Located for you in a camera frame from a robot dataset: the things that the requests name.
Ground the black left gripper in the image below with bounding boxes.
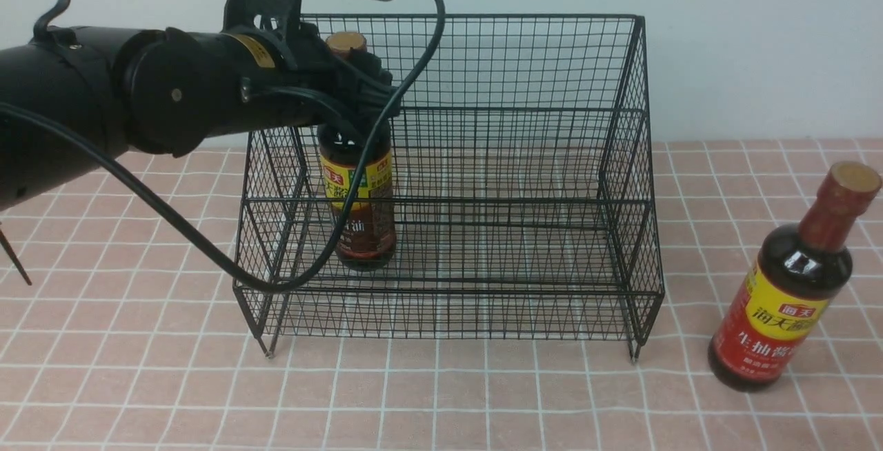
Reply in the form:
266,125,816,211
186,24,399,143

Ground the brown label soy sauce bottle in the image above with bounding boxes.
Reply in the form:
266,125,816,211
317,31,398,272

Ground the red label soy sauce bottle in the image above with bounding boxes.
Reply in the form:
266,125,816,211
707,161,881,392

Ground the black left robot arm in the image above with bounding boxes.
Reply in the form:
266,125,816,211
1,23,400,159

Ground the black camera cable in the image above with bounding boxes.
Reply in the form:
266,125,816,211
0,0,446,294

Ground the black wire mesh shelf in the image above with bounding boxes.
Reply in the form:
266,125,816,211
233,14,664,362

